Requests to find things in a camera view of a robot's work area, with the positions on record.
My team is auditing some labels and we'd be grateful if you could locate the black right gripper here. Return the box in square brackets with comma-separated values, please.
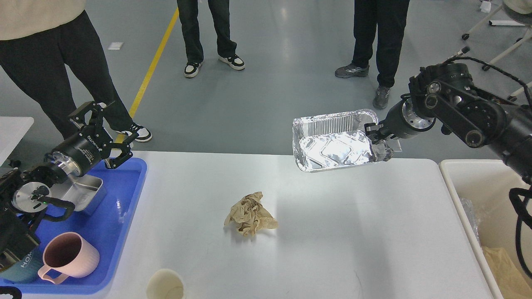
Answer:
[365, 100, 436, 145]

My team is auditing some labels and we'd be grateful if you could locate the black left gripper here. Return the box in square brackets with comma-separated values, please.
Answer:
[45, 101, 138, 177]

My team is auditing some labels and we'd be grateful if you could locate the aluminium foil tray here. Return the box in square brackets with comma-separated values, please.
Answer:
[292, 109, 394, 173]

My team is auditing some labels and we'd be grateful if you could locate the square stainless steel dish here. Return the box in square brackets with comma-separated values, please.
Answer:
[51, 174, 107, 216]

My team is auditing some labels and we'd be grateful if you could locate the pink ribbed mug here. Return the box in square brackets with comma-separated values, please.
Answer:
[37, 232, 100, 284]

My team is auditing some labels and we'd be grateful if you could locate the brown paper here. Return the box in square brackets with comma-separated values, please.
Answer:
[224, 191, 279, 237]

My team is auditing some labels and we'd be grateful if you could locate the cream paper cup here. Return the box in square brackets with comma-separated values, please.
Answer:
[145, 269, 187, 299]

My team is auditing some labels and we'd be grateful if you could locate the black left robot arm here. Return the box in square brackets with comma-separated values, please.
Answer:
[1, 101, 141, 284]

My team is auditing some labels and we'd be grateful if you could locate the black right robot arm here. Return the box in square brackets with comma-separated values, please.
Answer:
[365, 46, 532, 185]

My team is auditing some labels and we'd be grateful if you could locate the right clear floor plate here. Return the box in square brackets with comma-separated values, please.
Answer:
[387, 139, 403, 152]

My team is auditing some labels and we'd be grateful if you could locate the blue plastic tray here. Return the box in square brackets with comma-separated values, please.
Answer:
[1, 157, 148, 298]

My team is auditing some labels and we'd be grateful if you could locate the person with grey shoes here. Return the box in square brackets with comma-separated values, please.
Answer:
[335, 0, 410, 110]

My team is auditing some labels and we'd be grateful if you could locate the person in beige top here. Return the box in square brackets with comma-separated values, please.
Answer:
[0, 0, 152, 142]

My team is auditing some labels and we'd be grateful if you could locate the white plastic bin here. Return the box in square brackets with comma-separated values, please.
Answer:
[439, 159, 531, 299]

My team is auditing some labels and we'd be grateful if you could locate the teal HOME mug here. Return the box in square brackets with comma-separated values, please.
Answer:
[0, 248, 44, 283]

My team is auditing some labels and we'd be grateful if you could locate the person with black-white sneakers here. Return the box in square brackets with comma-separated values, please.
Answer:
[176, 0, 246, 79]

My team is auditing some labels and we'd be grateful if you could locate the white rolling chair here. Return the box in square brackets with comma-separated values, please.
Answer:
[461, 0, 532, 103]

